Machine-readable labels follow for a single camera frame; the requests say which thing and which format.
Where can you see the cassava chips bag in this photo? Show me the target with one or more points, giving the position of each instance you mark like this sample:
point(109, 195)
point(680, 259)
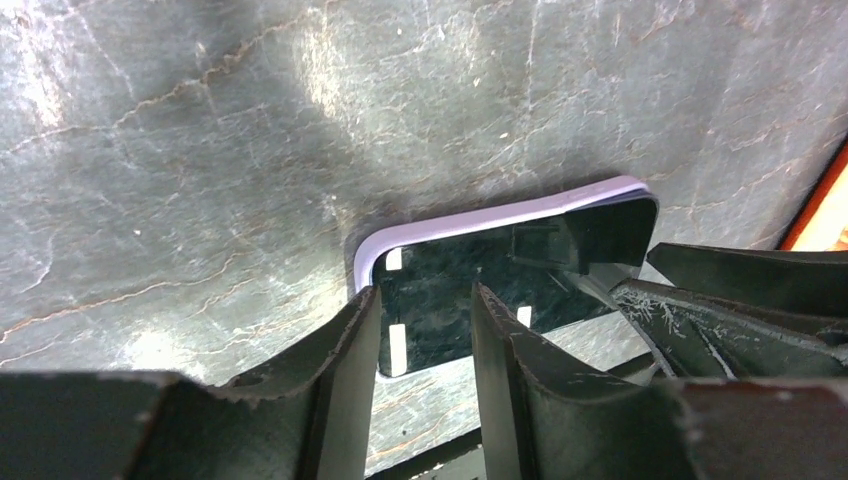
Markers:
point(821, 224)

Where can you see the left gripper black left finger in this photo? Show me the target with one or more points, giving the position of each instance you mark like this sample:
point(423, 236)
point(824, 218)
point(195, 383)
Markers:
point(302, 414)

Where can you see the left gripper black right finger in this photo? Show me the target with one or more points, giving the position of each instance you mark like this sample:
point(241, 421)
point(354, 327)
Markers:
point(545, 414)

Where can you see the lavender phone case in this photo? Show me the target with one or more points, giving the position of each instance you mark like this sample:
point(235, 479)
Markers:
point(606, 192)

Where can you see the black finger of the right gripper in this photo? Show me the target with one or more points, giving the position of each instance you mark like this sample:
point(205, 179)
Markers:
point(738, 314)

